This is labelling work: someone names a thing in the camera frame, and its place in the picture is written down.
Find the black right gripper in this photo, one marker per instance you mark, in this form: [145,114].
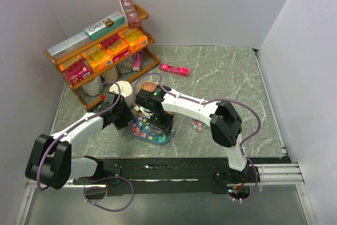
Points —
[166,127]

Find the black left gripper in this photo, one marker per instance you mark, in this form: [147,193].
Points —
[128,116]

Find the silver metal scoop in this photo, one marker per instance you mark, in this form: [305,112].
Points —
[156,131]

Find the blue tin of star candies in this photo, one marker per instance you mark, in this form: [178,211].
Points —
[141,129]

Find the clear plastic jar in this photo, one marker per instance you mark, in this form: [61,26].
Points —
[198,125]

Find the pink tin of lollipops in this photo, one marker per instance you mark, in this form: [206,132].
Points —
[139,110]

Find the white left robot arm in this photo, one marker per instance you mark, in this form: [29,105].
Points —
[51,163]

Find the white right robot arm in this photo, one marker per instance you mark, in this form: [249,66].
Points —
[220,115]

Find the white toilet paper roll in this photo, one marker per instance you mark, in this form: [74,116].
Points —
[126,91]

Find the pink tin of gummies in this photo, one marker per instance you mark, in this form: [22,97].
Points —
[146,88]

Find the white paper roll on shelf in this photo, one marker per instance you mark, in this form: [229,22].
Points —
[92,88]

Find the beige paper roll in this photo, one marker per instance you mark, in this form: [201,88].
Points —
[110,75]

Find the printed paper roll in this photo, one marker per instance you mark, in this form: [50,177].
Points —
[125,66]

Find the pink box on table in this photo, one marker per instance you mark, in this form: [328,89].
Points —
[181,71]

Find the wooden three-tier shelf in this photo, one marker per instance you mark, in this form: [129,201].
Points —
[90,101]

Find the pink slim box upright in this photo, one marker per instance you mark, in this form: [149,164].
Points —
[137,61]

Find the orange sponge box middle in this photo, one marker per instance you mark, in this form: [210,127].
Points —
[97,58]

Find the pink sponge box left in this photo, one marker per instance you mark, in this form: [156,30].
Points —
[75,70]

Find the red orange sponge box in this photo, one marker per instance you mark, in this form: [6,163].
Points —
[114,45]

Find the orange sponge box right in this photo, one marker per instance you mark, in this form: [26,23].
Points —
[134,38]

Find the silver long box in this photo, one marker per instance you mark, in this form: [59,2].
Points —
[69,45]

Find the teal long box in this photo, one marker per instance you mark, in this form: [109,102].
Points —
[105,26]

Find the red tall carton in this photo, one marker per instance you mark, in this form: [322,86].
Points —
[130,13]

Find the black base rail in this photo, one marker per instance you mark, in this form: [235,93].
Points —
[165,175]

